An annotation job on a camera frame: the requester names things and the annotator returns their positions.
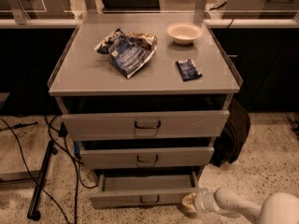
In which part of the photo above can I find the small dark blue packet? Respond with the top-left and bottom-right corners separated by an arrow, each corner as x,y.
176,59 -> 202,82

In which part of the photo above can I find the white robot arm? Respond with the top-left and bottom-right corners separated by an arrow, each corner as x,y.
182,187 -> 299,224

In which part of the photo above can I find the grey bottom drawer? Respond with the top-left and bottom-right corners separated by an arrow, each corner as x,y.
90,172 -> 199,209

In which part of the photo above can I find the dark backpack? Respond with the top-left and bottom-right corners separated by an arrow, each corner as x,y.
210,99 -> 250,167

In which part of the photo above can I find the blue crumpled chip bag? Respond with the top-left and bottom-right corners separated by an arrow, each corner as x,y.
94,29 -> 157,78

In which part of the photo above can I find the grey middle drawer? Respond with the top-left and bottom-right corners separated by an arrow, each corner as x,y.
80,147 -> 214,169

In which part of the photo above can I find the grey drawer cabinet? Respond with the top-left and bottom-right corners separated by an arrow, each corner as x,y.
47,12 -> 244,210

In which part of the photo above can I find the grey top drawer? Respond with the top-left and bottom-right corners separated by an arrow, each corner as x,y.
63,110 -> 229,141

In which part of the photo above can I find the black long cable left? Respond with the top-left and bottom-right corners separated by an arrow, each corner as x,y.
0,118 -> 70,224

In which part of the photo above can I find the grey drawer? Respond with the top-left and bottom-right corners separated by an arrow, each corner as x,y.
63,110 -> 229,141
90,172 -> 199,209
80,147 -> 214,169

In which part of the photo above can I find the white yellowish gripper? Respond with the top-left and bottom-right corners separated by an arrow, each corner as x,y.
182,189 -> 218,214

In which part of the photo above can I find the black floor stand bar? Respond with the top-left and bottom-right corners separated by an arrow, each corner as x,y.
27,141 -> 54,221

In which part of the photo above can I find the white bowl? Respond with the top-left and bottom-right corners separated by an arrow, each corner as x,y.
166,22 -> 203,45

